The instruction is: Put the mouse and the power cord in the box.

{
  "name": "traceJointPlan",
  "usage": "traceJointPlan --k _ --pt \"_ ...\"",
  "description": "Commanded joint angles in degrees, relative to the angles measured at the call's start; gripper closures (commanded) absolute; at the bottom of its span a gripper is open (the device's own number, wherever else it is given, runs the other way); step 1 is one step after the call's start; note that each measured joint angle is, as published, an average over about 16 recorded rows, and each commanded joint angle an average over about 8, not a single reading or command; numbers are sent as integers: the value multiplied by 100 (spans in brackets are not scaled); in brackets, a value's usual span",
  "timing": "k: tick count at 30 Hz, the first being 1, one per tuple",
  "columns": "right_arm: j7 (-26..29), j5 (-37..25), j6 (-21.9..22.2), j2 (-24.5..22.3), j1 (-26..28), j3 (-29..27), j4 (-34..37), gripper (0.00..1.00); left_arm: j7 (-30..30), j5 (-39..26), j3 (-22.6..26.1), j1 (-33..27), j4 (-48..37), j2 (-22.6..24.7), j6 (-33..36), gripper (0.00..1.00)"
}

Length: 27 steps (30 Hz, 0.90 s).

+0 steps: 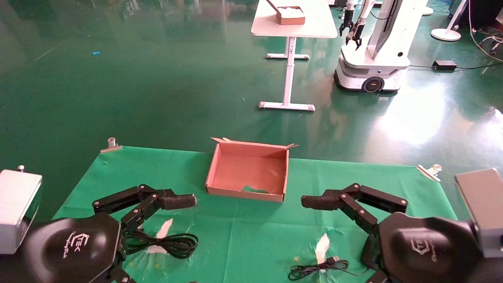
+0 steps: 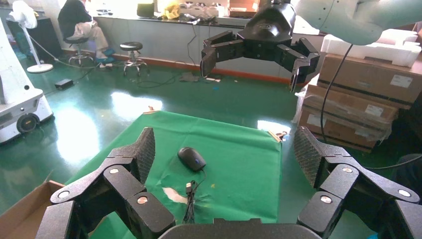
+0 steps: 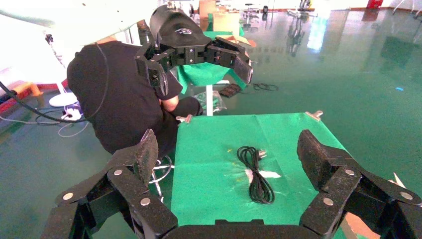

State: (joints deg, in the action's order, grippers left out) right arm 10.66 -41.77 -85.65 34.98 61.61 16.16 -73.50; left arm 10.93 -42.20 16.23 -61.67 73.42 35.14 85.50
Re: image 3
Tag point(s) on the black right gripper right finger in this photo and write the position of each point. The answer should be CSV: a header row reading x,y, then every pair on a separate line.
x,y
339,184

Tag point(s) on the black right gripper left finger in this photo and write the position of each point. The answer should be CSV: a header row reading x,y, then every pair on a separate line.
x,y
132,184

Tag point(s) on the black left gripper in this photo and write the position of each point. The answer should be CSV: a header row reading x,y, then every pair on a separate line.
x,y
178,33

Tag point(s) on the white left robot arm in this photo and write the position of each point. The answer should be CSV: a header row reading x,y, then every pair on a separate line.
x,y
99,19

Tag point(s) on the open flat cardboard box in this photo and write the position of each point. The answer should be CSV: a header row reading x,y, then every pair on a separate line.
x,y
239,40

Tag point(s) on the tall brown cardboard box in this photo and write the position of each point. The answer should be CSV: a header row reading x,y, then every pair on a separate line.
x,y
207,13

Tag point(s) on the pale cardboard box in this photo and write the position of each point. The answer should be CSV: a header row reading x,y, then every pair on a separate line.
x,y
227,23

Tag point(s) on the red box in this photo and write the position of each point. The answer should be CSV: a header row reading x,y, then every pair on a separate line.
x,y
375,4

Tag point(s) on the chrome stool base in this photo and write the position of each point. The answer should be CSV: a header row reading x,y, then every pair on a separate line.
x,y
163,167

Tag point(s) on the clear plastic bag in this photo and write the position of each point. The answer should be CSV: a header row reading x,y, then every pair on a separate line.
x,y
217,102

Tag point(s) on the black ribbed floor object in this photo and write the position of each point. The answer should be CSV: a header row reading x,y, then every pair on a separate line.
x,y
230,90

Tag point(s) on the silver metal binder clip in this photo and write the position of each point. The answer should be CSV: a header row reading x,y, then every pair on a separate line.
x,y
315,115
186,118

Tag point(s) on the large green table cloth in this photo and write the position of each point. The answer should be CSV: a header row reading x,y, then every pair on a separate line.
x,y
211,171

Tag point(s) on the crouching person in black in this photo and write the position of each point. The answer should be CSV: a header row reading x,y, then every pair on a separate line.
x,y
108,92

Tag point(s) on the white power strip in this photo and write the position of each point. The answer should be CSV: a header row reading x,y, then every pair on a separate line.
x,y
72,114

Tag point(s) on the white standing fan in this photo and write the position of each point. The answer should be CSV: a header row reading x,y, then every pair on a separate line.
x,y
62,99

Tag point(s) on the orange wooden stool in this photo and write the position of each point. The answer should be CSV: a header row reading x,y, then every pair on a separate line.
x,y
28,87

